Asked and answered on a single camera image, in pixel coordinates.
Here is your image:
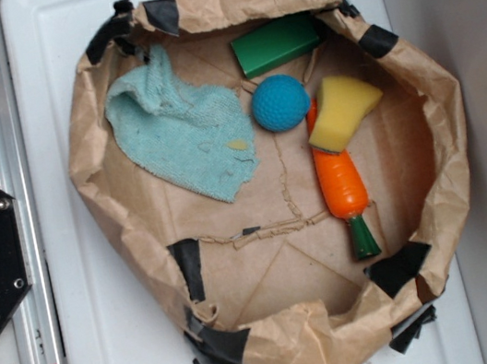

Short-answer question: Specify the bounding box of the light blue terry cloth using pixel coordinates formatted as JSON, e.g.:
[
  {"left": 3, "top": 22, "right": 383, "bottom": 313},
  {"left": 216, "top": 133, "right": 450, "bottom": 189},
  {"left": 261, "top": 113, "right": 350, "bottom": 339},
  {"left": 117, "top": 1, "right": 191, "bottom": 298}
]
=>
[{"left": 104, "top": 44, "right": 259, "bottom": 203}]

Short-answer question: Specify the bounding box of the aluminium extrusion rail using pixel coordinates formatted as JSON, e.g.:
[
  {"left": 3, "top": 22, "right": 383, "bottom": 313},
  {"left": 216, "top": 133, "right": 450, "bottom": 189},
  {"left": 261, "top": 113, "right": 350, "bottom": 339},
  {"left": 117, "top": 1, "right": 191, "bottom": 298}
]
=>
[{"left": 0, "top": 20, "right": 67, "bottom": 364}]

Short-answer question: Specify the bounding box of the yellow sponge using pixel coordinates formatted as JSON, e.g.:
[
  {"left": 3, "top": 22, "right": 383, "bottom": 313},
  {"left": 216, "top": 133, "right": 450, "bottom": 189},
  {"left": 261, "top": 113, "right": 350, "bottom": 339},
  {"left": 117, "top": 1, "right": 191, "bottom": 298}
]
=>
[{"left": 309, "top": 75, "right": 383, "bottom": 153}]

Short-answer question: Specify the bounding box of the brown paper bag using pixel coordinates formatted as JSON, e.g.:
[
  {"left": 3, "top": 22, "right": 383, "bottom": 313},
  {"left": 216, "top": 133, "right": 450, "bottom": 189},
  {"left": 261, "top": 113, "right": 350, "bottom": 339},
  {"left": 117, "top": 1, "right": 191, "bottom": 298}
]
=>
[{"left": 68, "top": 0, "right": 470, "bottom": 364}]

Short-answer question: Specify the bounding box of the green rectangular block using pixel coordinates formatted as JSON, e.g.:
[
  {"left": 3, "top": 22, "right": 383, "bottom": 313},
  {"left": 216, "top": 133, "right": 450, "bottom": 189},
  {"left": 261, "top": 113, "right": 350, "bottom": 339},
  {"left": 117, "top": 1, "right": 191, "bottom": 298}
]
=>
[{"left": 231, "top": 12, "right": 327, "bottom": 79}]

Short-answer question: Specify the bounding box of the blue dimpled ball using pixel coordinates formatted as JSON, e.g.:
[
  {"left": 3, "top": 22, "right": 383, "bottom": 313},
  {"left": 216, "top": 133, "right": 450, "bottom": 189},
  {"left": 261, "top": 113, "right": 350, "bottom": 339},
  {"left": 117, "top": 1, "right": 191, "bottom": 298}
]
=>
[{"left": 252, "top": 75, "right": 311, "bottom": 133}]

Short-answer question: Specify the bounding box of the orange toy carrot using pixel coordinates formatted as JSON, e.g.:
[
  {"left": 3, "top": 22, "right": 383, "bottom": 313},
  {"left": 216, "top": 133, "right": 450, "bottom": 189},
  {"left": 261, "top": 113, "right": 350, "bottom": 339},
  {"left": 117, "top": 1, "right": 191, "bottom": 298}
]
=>
[{"left": 302, "top": 89, "right": 384, "bottom": 265}]

